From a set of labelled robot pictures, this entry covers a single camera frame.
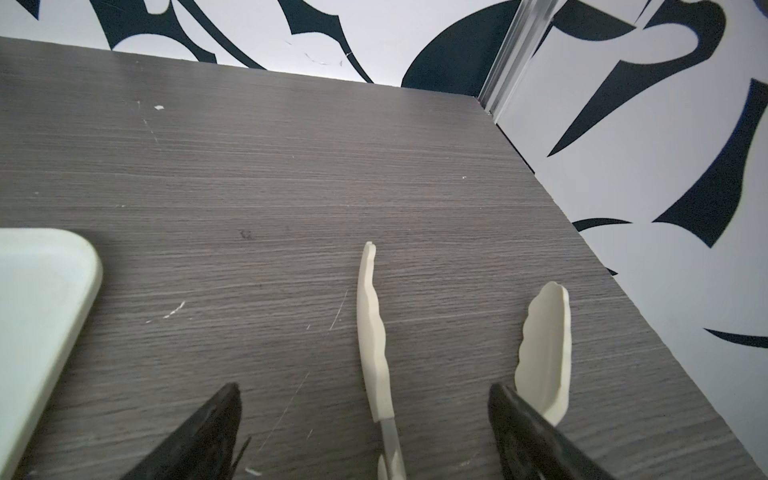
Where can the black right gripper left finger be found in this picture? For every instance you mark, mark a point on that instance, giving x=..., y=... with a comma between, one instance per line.
x=202, y=447

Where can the aluminium cage frame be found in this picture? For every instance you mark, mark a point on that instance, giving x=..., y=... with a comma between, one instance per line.
x=518, y=46

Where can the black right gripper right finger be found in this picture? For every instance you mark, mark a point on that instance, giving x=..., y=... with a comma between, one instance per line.
x=530, y=447

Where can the white rectangular tray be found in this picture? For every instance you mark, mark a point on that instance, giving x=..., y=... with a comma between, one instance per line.
x=49, y=281

